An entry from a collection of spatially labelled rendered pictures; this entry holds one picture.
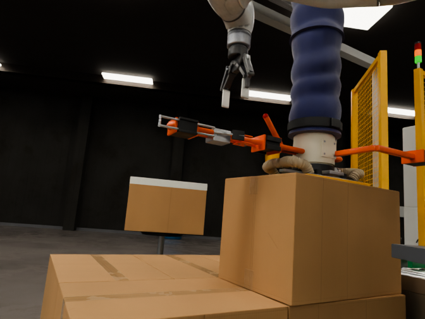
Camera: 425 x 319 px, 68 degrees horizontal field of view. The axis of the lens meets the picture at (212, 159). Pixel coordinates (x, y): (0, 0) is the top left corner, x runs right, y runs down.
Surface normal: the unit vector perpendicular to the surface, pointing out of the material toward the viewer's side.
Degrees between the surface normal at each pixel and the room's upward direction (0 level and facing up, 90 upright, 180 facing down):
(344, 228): 90
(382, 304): 90
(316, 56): 75
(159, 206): 90
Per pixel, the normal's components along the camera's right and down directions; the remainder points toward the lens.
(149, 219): 0.26, -0.14
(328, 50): 0.17, -0.38
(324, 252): 0.53, -0.10
